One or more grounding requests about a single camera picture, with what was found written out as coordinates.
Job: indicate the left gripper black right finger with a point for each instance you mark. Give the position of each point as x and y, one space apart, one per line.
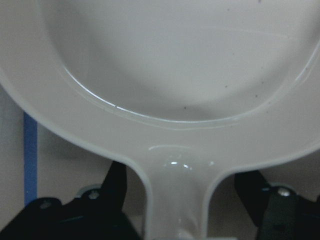
254 191

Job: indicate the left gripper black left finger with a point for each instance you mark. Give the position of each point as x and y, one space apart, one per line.
114 187

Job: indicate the white plastic dustpan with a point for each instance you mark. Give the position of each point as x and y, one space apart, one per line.
185 92

